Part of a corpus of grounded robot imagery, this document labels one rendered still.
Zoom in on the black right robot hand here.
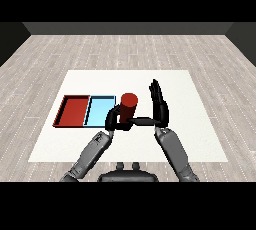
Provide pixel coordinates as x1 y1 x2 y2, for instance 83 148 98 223
127 78 170 129

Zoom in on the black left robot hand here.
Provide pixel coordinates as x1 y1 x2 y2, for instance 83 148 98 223
104 104 134 132

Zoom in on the light blue shallow open box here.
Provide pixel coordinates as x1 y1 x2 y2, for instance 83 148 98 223
82 95 117 128

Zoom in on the red can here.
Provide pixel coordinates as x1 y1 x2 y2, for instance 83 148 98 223
119 92 139 124

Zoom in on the red shallow open box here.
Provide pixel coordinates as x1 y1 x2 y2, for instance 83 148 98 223
52 94 91 129

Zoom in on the dark grey robot body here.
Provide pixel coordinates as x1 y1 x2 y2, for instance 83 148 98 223
97 162 159 183

